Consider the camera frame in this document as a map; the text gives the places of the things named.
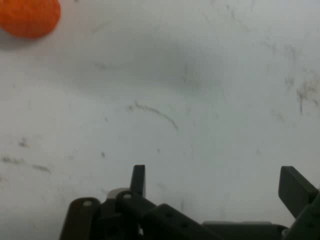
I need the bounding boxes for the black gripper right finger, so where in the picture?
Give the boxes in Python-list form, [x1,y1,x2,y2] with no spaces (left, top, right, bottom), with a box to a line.
[277,165,320,240]

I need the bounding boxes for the orange toy tangerine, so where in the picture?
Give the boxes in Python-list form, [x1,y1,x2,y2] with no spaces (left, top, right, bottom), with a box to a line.
[0,0,62,40]

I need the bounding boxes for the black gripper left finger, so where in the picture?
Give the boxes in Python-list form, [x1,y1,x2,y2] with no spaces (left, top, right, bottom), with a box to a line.
[59,164,218,240]

